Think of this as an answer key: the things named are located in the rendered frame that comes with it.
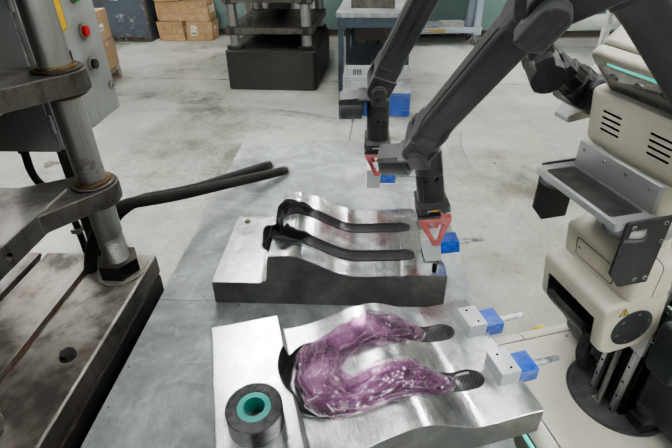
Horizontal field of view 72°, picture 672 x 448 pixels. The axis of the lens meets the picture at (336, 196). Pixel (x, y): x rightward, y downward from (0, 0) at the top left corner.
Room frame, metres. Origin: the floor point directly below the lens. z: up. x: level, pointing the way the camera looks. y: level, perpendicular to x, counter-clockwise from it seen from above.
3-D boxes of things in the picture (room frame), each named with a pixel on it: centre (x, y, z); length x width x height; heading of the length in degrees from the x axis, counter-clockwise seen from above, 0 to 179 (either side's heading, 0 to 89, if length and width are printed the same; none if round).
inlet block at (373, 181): (1.11, -0.15, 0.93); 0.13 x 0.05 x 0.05; 87
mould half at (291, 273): (0.88, 0.01, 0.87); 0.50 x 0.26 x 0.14; 87
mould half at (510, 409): (0.52, -0.05, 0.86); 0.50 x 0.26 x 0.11; 104
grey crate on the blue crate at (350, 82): (4.15, -0.39, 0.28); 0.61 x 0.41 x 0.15; 84
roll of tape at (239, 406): (0.41, 0.12, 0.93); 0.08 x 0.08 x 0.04
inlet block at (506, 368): (0.54, -0.33, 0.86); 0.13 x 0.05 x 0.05; 104
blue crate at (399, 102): (4.15, -0.38, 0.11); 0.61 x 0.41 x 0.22; 84
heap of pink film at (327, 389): (0.53, -0.05, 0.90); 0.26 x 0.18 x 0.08; 104
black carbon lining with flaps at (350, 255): (0.87, 0.00, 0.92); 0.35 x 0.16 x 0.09; 87
